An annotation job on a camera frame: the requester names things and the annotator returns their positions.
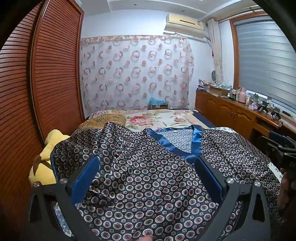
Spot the pink floral bedspread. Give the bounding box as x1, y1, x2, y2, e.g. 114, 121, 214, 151
87, 108, 216, 132

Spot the yellow plush toy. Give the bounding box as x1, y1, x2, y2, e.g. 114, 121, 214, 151
29, 129, 71, 186

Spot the wooden sideboard cabinet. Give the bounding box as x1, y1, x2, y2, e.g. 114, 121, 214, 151
195, 89, 296, 141

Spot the person's right hand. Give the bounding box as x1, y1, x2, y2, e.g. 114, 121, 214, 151
277, 169, 293, 209

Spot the open cardboard box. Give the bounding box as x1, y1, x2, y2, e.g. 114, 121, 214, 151
207, 85, 229, 96

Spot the wooden louvered wardrobe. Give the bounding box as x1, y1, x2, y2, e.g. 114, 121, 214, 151
0, 0, 85, 232

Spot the dark patterned satin robe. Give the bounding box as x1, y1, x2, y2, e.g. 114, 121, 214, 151
50, 122, 281, 241

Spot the grey window blind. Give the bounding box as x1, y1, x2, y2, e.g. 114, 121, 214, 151
235, 15, 296, 114

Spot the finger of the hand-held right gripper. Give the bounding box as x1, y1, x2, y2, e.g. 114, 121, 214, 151
259, 131, 296, 151

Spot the gold curtain rod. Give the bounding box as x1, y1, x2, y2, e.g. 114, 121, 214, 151
221, 5, 264, 24

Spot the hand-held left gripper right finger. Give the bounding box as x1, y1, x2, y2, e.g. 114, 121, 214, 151
194, 156, 271, 241

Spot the beige air conditioner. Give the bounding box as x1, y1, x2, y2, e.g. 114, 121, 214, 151
164, 13, 206, 39

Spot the light blue cloth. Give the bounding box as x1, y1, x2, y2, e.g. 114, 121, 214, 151
148, 97, 167, 106

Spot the circle-patterned sheer curtain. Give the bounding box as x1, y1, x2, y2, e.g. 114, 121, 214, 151
80, 35, 195, 111

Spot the blue floral white sheet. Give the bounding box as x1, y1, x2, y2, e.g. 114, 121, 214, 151
52, 126, 284, 241

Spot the beige window curtain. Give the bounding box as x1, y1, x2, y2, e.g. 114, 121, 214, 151
207, 18, 223, 82

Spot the dark blue bed sheet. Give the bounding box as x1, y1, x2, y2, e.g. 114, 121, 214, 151
193, 111, 218, 129

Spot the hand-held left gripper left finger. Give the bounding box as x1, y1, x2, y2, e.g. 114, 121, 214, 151
23, 155, 101, 241

